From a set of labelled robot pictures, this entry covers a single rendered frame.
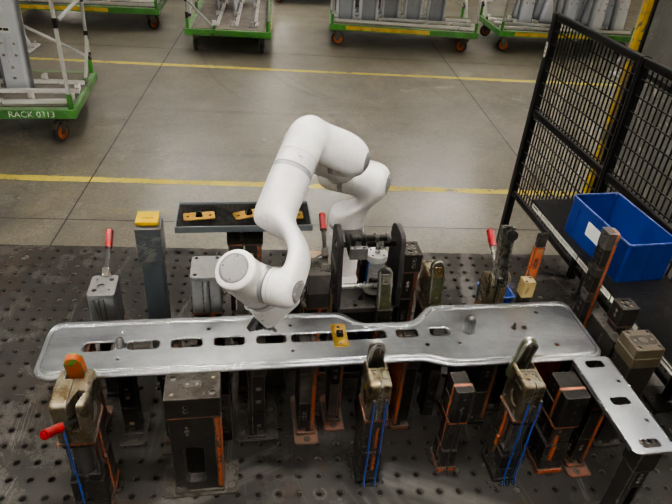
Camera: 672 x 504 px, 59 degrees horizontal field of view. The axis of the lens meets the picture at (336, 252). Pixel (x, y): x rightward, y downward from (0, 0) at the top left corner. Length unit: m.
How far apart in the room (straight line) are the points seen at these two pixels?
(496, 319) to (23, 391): 1.33
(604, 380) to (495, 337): 0.27
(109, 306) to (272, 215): 0.57
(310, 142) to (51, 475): 1.03
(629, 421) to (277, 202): 0.92
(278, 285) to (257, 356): 0.35
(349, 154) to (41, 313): 1.21
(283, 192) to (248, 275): 0.21
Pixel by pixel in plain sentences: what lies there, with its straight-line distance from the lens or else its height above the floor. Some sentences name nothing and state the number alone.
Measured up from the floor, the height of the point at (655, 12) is 1.37.
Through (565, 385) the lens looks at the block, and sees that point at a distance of 1.57.
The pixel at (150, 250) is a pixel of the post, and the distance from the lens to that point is 1.71.
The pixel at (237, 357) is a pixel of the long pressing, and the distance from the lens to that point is 1.45.
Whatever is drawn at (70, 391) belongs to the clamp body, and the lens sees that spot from 1.36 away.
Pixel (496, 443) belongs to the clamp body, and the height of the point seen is 0.80.
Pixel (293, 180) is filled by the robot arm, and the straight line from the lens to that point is 1.26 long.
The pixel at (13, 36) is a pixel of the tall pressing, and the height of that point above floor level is 0.71.
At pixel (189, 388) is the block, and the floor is 1.03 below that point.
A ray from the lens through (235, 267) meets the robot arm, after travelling 1.15.
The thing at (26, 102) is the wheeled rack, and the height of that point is 0.30.
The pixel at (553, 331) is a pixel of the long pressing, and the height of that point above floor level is 1.00.
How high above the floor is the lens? 2.00
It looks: 33 degrees down
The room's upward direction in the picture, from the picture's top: 4 degrees clockwise
